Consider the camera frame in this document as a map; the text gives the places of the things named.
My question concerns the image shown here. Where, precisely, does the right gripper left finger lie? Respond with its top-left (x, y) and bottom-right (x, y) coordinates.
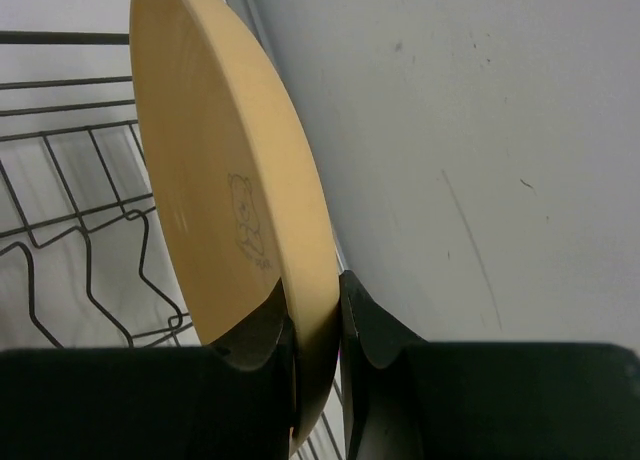
top-left (1, 284), bottom-right (294, 459)

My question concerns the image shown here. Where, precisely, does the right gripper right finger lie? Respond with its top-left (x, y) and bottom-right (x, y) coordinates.
top-left (340, 271), bottom-right (639, 459)

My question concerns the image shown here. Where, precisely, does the wire dish rack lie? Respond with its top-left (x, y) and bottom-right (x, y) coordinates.
top-left (0, 29), bottom-right (346, 460)

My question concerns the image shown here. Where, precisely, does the orange plate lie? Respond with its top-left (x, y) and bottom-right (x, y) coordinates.
top-left (129, 0), bottom-right (340, 449)

